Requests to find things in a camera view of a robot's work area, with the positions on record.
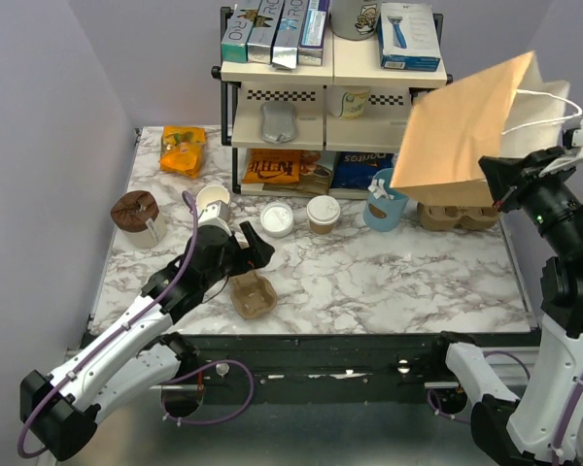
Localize blue plastic cup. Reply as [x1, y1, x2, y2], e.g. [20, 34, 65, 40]
[362, 168, 409, 232]

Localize teal toothpaste box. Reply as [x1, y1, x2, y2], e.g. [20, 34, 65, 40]
[221, 0, 261, 63]

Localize brown paper coffee cup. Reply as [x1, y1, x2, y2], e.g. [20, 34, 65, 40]
[309, 217, 336, 235]

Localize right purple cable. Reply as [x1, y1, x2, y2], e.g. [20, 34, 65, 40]
[427, 130, 583, 460]

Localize white printed cup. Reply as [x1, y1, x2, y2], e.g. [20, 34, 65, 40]
[326, 85, 370, 120]

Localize blue razor box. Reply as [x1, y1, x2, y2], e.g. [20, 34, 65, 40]
[377, 2, 442, 72]

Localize two-tier shelf rack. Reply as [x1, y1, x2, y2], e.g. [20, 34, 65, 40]
[211, 32, 453, 196]

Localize single cardboard cup carrier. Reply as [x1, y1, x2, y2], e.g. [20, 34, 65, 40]
[229, 271, 278, 319]

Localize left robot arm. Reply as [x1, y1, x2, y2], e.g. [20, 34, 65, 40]
[17, 221, 275, 461]

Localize blue silver toothpaste box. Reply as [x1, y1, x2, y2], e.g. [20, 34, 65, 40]
[271, 0, 310, 70]

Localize brown paper cups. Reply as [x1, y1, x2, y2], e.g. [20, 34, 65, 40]
[196, 183, 230, 221]

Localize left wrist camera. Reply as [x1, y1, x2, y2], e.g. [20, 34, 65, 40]
[198, 200, 230, 232]

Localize orange snack bag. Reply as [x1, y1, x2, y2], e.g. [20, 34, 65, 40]
[159, 126, 207, 179]

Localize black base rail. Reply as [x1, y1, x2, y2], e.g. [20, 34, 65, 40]
[130, 332, 497, 407]

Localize white stirrers in cup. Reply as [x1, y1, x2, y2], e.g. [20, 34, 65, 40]
[368, 178, 394, 200]

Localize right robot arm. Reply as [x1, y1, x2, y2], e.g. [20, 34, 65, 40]
[427, 147, 583, 465]

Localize grey sponge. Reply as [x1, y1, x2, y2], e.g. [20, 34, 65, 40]
[260, 101, 297, 144]

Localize orange Kettle chips bag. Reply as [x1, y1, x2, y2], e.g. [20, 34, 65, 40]
[241, 148, 339, 199]

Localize purple white toothpaste box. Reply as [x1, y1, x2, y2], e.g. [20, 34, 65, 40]
[298, 0, 330, 66]

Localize brown paper bag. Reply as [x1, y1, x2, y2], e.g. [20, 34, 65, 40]
[391, 51, 583, 207]

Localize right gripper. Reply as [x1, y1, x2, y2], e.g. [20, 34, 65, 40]
[481, 142, 583, 251]

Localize blue Doritos bag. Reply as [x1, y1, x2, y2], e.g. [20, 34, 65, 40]
[330, 151, 394, 189]

